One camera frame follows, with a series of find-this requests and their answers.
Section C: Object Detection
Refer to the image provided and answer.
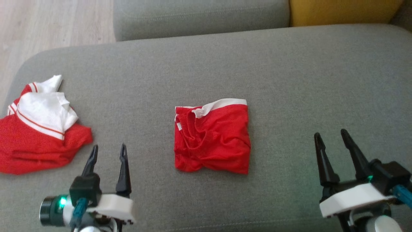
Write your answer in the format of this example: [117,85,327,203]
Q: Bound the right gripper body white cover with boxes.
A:
[319,178,398,232]

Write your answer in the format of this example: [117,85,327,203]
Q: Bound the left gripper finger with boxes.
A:
[81,144,99,178]
[116,143,132,198]

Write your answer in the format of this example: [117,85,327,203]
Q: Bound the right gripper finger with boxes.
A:
[340,129,374,181]
[314,132,341,187]

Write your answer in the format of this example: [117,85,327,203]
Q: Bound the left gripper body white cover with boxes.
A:
[86,192,136,227]

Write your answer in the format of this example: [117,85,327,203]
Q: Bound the red and white jersey shirt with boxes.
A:
[0,75,94,175]

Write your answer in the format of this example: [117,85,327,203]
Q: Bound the red shorts with white band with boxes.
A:
[173,98,252,175]

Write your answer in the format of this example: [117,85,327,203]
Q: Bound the yellow grey sofa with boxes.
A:
[0,23,412,232]

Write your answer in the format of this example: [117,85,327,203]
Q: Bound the wide yellow sofa back cushion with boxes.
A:
[289,0,405,27]

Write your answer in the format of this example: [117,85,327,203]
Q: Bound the narrow grey sofa seat cushion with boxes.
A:
[113,0,291,42]

